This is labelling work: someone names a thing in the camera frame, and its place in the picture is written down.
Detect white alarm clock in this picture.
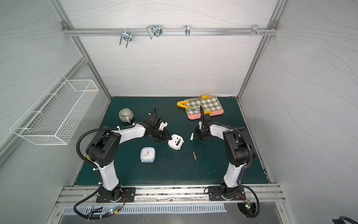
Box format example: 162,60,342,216
168,134,184,150

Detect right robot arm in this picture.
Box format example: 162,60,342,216
193,106,255,200

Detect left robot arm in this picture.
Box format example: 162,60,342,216
85,113,171,203

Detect blue alarm clock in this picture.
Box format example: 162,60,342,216
140,147,156,163

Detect pink tray checkered cloth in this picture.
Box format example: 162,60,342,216
185,95,224,120

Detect yellow steel tongs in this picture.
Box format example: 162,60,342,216
177,94,212,115

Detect metal hook clamp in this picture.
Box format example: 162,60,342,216
184,25,190,36
242,25,267,36
146,24,163,39
119,29,132,48

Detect aluminium crossbar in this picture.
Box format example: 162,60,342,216
63,27,278,37

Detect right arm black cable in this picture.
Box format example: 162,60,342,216
203,121,261,218

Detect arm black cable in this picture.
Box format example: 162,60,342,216
73,124,136,220
203,121,261,218

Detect white wire basket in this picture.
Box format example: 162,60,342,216
10,75,99,146

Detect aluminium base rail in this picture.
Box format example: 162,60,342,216
55,183,286,206

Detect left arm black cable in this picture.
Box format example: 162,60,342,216
73,124,136,220

